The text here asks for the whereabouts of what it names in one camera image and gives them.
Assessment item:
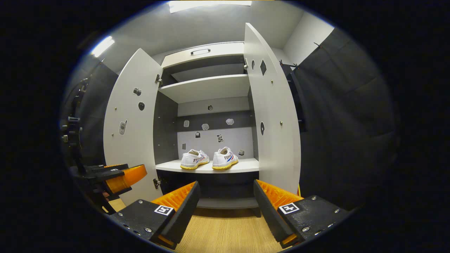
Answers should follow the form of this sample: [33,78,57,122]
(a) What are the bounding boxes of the ceiling light panel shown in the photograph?
[168,1,252,14]
[91,36,115,58]

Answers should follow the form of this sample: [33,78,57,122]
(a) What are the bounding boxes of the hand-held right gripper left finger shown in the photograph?
[109,181,201,251]

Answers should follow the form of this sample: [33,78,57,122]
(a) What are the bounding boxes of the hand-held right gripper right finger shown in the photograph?
[254,180,352,248]

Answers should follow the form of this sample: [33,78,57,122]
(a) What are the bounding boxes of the white cabinet door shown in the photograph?
[243,23,302,195]
[103,48,164,207]

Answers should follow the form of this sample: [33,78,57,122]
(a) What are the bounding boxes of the white cabinet drawer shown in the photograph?
[161,42,245,69]

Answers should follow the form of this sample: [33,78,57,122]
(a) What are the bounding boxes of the white shoe cabinet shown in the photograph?
[103,23,302,218]

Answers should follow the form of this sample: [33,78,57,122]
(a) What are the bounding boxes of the white canvas shoe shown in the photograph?
[180,149,210,170]
[212,147,239,171]

